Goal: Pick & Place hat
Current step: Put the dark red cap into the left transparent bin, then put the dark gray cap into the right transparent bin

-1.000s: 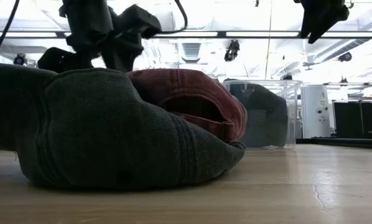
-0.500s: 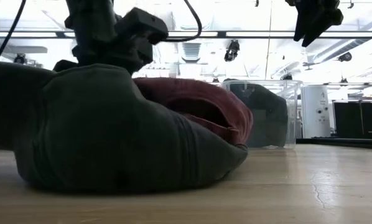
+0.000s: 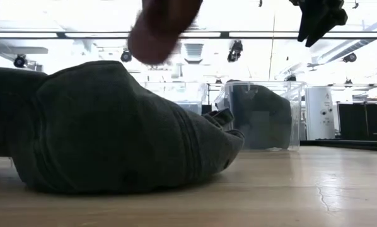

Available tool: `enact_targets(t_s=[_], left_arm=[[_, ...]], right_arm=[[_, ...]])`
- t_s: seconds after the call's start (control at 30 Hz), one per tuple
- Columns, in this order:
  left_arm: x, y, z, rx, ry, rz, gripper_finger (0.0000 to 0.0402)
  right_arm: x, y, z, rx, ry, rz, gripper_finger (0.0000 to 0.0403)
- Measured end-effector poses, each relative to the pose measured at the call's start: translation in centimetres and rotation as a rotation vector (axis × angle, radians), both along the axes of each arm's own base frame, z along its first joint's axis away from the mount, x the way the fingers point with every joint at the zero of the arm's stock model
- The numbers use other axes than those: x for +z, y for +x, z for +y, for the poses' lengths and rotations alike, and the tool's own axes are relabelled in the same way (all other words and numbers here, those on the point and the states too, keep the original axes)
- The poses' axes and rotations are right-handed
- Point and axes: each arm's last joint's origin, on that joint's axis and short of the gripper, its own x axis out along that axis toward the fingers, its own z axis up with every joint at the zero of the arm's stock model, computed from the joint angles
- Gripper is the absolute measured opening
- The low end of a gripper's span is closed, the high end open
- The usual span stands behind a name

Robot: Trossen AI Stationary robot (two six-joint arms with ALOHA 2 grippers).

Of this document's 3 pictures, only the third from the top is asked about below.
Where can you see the ceiling air vent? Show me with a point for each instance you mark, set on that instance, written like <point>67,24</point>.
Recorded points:
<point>193,52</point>

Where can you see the black partition panel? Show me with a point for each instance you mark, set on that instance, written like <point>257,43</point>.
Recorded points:
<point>363,121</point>

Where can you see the white cylindrical appliance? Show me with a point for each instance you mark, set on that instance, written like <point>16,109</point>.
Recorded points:
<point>320,113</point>

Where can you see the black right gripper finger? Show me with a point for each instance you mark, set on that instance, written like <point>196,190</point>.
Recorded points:
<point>325,26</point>
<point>304,25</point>

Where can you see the black ceiling spotlight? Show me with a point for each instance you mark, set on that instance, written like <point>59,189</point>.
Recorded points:
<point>126,56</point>
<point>350,57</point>
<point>19,61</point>
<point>235,50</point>

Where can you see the person's hand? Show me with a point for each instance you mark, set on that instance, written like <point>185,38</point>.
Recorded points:
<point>158,30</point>

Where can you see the clear plastic bin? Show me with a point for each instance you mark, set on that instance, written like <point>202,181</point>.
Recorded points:
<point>179,94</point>
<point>294,116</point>

